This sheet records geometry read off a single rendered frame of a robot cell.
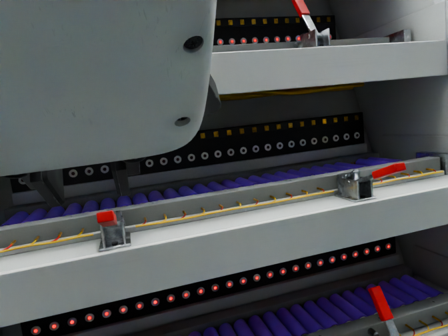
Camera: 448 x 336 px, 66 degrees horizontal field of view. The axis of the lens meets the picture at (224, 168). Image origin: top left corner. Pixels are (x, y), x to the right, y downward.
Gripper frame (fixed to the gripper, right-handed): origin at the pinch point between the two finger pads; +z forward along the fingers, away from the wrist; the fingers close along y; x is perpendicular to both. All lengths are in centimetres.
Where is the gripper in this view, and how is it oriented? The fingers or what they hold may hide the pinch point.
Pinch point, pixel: (83, 162)
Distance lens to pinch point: 19.8
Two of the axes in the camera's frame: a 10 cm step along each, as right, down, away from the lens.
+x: -2.3, -9.0, 3.6
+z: -1.9, 4.1, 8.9
